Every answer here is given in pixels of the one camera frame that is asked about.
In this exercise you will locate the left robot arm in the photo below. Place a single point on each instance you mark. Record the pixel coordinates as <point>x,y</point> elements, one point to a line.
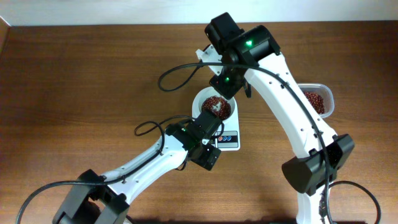
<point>106,198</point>

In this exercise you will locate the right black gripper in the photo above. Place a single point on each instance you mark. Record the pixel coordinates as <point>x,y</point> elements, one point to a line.
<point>228,90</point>

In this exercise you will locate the clear plastic food container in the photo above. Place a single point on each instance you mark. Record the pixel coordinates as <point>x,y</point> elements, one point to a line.
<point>324,92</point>

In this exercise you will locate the white round bowl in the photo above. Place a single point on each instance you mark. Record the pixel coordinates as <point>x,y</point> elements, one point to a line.
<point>206,93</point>

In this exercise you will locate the white digital kitchen scale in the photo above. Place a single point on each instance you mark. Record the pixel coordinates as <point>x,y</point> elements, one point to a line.
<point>229,140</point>

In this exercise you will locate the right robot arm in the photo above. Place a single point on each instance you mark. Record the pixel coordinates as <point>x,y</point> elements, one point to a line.
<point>253,60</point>

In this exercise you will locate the red adzuki beans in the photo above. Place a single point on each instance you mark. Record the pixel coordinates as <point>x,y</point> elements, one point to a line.
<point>316,101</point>

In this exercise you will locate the red beans in bowl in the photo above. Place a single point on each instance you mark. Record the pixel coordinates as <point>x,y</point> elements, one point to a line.
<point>218,106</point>

